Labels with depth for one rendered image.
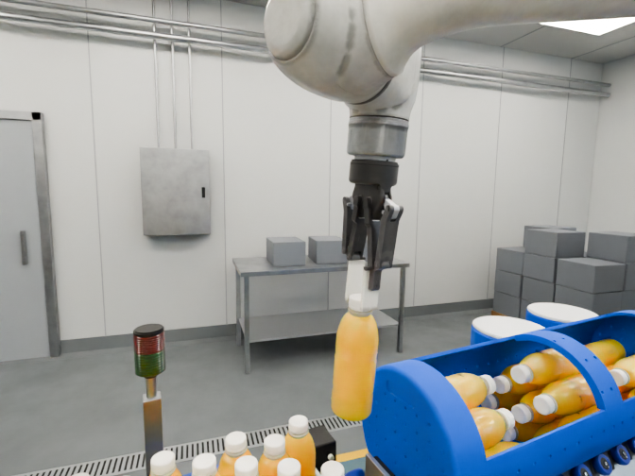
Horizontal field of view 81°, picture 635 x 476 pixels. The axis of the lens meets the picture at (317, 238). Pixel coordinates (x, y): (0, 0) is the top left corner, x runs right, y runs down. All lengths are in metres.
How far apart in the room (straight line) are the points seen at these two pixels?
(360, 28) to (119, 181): 3.71
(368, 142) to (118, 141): 3.61
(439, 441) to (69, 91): 3.97
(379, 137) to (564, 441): 0.66
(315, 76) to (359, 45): 0.05
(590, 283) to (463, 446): 3.66
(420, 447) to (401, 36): 0.64
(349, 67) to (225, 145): 3.62
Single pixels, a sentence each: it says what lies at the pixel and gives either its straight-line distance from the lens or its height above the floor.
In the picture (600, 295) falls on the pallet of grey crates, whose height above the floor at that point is 0.65.
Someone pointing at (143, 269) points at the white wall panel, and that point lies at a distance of 4.08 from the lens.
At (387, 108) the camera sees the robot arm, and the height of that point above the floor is 1.68.
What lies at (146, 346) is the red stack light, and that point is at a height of 1.23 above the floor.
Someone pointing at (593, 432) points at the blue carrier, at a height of 1.10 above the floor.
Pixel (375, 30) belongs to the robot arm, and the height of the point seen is 1.72.
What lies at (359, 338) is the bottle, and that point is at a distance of 0.62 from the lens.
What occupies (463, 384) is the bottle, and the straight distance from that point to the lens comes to 0.85.
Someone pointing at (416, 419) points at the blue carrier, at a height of 1.16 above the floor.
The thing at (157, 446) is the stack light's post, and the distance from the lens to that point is 1.03.
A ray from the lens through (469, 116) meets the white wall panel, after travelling 5.24.
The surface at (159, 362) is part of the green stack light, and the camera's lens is 0.93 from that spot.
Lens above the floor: 1.56
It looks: 7 degrees down
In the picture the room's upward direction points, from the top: 1 degrees clockwise
